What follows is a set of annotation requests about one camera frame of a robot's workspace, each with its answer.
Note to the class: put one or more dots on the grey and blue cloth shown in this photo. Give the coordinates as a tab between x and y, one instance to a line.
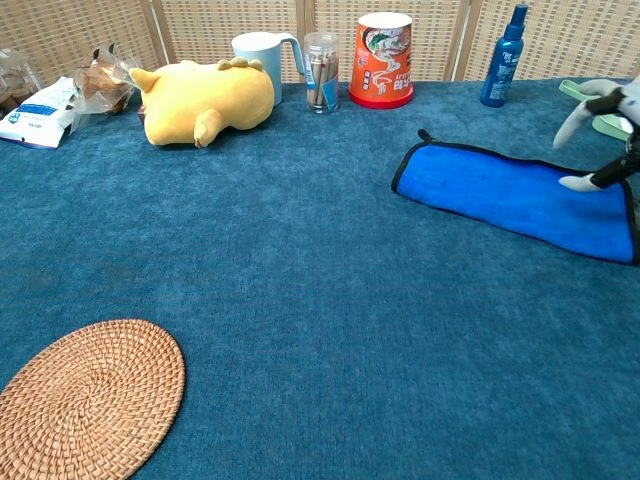
500	195

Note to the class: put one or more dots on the yellow plush toy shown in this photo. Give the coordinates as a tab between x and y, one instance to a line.
210	100

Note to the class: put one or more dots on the clear bag of pastries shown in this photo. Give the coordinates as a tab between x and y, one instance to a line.
102	85

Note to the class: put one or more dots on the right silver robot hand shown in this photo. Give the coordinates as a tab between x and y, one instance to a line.
607	97

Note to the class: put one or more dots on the bamboo folding screen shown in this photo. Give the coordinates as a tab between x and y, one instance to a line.
200	25

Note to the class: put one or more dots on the teal table cover cloth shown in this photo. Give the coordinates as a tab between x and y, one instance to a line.
300	275

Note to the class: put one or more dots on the red instant noodle cup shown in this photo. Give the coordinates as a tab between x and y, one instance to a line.
382	65

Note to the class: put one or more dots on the round woven rattan coaster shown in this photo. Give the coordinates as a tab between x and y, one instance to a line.
90	400

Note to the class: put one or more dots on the clear plastic cookie box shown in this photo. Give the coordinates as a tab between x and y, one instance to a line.
15	82

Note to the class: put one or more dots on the clear jar of biscuit sticks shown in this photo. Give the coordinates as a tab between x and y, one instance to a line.
321	75

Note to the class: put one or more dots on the green plastic scoop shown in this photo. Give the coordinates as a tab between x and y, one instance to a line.
607	125

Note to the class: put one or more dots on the blue spray bottle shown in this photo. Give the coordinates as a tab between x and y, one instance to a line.
502	70

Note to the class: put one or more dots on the white snack bag blue label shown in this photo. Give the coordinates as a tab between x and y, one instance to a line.
37	117

